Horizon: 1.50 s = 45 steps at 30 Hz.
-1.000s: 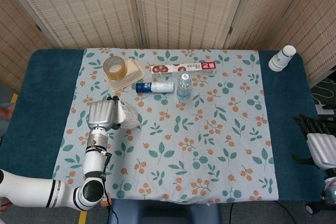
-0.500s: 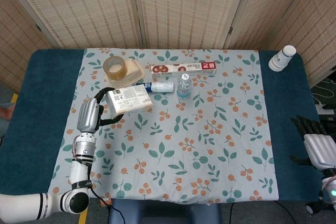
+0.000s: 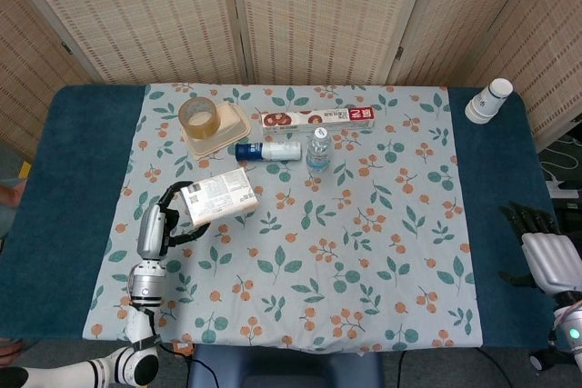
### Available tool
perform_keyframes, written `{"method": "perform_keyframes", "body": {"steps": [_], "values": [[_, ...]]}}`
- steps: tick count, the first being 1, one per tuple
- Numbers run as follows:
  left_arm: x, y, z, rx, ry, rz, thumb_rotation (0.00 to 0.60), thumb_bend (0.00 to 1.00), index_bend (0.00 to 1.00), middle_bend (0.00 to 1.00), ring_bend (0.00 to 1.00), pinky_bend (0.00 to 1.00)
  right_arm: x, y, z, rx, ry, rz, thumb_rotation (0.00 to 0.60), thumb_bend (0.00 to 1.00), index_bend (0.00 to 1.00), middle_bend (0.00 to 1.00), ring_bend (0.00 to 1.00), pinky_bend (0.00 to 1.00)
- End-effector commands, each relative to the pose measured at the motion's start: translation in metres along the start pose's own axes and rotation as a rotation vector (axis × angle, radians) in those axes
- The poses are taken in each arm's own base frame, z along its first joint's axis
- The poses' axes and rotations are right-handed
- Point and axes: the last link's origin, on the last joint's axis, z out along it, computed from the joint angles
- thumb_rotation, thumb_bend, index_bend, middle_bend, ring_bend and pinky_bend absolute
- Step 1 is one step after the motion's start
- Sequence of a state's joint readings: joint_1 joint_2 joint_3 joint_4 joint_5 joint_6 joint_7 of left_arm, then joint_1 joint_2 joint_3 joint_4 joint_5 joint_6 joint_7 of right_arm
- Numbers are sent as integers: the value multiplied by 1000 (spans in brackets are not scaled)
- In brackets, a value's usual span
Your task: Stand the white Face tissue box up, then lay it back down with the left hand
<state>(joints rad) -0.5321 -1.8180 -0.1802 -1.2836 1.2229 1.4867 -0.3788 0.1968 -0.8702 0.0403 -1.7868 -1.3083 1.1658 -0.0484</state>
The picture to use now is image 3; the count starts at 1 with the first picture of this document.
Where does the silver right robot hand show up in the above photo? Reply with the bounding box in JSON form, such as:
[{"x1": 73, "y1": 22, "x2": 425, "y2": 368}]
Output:
[{"x1": 498, "y1": 201, "x2": 582, "y2": 298}]

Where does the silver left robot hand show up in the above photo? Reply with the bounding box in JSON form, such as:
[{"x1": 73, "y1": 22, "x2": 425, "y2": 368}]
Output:
[{"x1": 136, "y1": 180, "x2": 213, "y2": 261}]

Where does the orange tissue pack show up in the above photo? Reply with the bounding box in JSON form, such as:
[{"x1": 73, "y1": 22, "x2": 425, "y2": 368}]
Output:
[{"x1": 180, "y1": 167, "x2": 260, "y2": 228}]

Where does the red white cling film box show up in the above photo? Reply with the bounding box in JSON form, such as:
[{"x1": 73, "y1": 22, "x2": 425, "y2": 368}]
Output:
[{"x1": 260, "y1": 106, "x2": 376, "y2": 135}]

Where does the white power strip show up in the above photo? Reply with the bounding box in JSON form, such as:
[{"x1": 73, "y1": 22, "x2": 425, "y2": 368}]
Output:
[{"x1": 545, "y1": 178, "x2": 582, "y2": 201}]

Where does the black wheeled stand base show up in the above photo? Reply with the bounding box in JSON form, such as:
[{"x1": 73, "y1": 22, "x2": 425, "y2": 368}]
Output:
[{"x1": 529, "y1": 347, "x2": 582, "y2": 374}]

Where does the teal blue table cover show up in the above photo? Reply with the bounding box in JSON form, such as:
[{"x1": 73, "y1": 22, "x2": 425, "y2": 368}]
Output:
[{"x1": 0, "y1": 84, "x2": 578, "y2": 353}]

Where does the clear brown tape roll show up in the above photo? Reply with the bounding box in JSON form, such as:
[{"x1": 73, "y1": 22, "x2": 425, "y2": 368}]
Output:
[{"x1": 177, "y1": 97, "x2": 223, "y2": 140}]

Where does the beige plastic container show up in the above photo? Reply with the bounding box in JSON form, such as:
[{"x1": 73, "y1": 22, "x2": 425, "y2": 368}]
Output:
[{"x1": 180, "y1": 103, "x2": 253, "y2": 161}]

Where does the blue white spray can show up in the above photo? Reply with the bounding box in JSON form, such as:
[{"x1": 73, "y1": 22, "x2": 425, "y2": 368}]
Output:
[{"x1": 234, "y1": 141, "x2": 303, "y2": 163}]

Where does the floral leaf tablecloth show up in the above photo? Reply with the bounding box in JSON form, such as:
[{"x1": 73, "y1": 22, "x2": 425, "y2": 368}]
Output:
[{"x1": 81, "y1": 83, "x2": 484, "y2": 353}]

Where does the white paper cup stack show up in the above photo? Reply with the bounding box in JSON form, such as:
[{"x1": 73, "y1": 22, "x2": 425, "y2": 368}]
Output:
[{"x1": 464, "y1": 77, "x2": 514, "y2": 125}]

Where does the clear water bottle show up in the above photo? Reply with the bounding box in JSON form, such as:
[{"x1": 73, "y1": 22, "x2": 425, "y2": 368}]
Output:
[{"x1": 305, "y1": 127, "x2": 332, "y2": 174}]

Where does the blue chair seat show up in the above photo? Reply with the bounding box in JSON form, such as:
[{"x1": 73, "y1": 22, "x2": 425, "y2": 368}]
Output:
[{"x1": 188, "y1": 344, "x2": 386, "y2": 388}]

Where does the bamboo folding screen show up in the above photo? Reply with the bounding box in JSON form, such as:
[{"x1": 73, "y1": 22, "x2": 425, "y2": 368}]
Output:
[{"x1": 0, "y1": 0, "x2": 582, "y2": 166}]

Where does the white cable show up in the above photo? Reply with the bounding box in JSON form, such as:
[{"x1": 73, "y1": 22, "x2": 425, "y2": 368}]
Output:
[{"x1": 539, "y1": 133, "x2": 582, "y2": 183}]

